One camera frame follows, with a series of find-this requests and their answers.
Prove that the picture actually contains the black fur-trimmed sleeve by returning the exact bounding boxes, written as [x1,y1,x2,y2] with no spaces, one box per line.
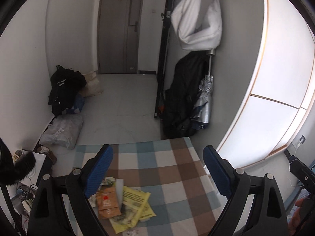
[0,140,36,185]

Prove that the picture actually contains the black backpack on floor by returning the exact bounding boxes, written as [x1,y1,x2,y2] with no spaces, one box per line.
[48,65,86,117]

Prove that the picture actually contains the white frosted sliding window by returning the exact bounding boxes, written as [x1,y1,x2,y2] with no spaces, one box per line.
[218,0,314,166]

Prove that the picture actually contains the black folded metal frame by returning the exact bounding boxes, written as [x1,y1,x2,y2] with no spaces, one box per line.
[154,0,175,119]

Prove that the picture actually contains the beige paper bag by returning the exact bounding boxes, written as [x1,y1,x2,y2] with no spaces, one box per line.
[79,71,103,98]

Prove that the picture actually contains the silver folded umbrella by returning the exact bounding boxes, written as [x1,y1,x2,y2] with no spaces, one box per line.
[193,49,216,131]

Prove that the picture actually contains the white wall socket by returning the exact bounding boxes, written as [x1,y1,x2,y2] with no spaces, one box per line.
[297,135,306,145]

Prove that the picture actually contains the yellow printed plastic bag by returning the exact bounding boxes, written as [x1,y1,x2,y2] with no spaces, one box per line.
[109,186,156,234]

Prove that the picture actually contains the person's right hand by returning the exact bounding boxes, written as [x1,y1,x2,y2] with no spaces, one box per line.
[288,198,306,234]

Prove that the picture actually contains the grey-brown door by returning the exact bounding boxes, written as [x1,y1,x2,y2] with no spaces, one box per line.
[97,0,143,74]

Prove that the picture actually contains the orange-brown snack packet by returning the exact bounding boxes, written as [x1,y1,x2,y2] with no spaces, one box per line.
[96,186,121,219]

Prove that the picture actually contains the grey plastic parcel bag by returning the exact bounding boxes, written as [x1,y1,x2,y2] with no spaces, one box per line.
[39,114,83,150]

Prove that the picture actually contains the white side table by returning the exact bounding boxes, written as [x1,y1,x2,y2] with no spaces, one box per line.
[14,150,53,187]

